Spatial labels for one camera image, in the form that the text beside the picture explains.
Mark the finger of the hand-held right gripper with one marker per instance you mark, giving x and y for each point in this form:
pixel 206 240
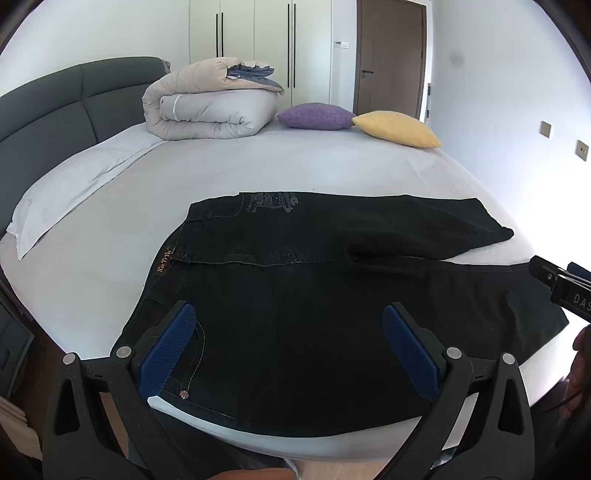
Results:
pixel 545 271

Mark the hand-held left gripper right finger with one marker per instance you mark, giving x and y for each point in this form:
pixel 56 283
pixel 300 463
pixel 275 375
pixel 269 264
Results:
pixel 411 353

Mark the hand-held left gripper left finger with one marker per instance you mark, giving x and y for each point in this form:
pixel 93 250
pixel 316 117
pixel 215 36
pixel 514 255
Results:
pixel 171 344

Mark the black denim pants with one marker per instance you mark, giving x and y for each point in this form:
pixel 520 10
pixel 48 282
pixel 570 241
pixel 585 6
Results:
pixel 300 300

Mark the person's right hand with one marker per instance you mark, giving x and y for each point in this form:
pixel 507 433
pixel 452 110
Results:
pixel 582 364

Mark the white pillow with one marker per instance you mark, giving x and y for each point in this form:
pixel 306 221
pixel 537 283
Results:
pixel 69 184

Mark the yellow cushion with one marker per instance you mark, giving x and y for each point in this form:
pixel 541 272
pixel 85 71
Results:
pixel 397 128

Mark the bed with grey headboard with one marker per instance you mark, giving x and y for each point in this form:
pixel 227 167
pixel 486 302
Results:
pixel 277 161

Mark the folded beige duvet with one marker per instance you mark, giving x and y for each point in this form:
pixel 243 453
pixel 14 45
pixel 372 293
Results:
pixel 207 106

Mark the purple cushion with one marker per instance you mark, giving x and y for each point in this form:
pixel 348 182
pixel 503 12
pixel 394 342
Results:
pixel 316 115

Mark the brown door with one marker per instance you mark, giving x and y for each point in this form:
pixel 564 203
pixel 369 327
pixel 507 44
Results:
pixel 390 55

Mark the white wardrobe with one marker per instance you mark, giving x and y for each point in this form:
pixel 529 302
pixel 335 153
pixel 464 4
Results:
pixel 272 46

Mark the wall socket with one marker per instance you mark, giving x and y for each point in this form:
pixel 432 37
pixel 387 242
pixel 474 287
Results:
pixel 546 129
pixel 582 149

